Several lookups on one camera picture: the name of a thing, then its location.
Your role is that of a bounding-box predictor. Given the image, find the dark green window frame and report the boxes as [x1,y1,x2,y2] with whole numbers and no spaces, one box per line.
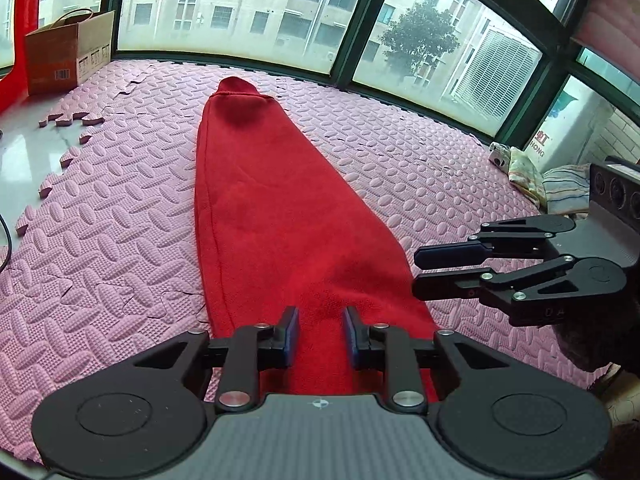
[102,0,640,148]

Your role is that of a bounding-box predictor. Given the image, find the brown cardboard box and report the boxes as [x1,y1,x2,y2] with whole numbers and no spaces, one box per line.
[24,10,116,97]

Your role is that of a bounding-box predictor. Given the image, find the brown paper bag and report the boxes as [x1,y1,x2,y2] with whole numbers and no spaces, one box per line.
[59,8,95,27]

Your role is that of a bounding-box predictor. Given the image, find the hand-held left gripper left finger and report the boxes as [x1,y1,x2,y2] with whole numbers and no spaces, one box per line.
[134,306,301,412]

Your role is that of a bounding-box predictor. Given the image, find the striped folded cloth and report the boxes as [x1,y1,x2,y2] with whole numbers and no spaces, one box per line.
[542,164,592,219]

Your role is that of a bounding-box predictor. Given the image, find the red garment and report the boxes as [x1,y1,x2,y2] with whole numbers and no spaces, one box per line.
[193,75,442,397]

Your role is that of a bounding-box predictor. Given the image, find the loose pink foam mat pieces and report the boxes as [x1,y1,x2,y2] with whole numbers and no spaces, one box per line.
[38,109,106,129]

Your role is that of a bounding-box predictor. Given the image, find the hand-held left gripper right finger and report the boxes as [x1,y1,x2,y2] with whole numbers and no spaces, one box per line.
[342,306,507,414]

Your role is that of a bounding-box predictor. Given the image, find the pink curtain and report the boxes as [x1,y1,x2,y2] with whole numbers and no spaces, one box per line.
[572,0,640,57]

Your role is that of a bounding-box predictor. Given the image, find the black cable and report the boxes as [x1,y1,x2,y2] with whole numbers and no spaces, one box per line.
[0,211,12,263]

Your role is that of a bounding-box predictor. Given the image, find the green tree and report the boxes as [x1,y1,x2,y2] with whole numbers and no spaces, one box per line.
[380,0,462,86]

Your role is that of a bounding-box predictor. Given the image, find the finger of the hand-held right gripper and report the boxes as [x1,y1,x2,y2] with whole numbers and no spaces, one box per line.
[413,214,577,270]
[412,254,628,327]

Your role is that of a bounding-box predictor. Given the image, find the white louvred air conditioner unit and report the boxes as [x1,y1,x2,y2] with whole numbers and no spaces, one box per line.
[451,26,544,137]

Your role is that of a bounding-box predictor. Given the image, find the floral cloth bundle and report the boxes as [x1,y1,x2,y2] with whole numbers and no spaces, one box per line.
[508,146,547,207]

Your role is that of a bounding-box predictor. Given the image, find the small white patterned object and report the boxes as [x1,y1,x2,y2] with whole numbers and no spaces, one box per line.
[488,142,512,169]

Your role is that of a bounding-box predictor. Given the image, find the beige apartment building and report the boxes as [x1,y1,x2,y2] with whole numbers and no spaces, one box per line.
[40,0,493,93]

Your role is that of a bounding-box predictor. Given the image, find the pink foam floor mat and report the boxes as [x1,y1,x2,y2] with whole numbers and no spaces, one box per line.
[0,57,613,463]

